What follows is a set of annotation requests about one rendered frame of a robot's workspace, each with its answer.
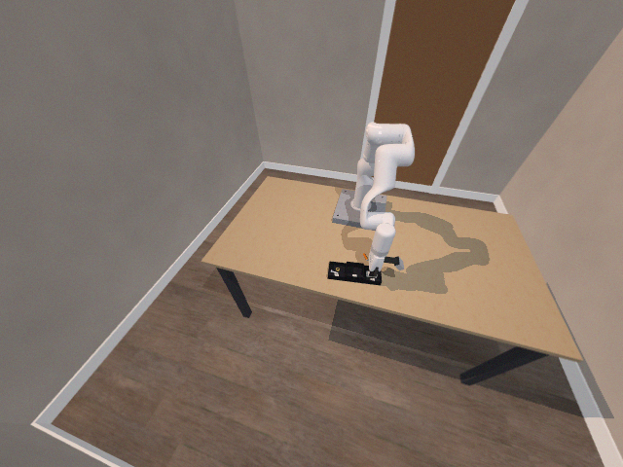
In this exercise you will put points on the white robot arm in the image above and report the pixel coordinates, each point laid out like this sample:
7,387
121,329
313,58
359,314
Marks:
396,148

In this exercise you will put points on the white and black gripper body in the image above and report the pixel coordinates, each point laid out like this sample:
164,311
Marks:
375,262

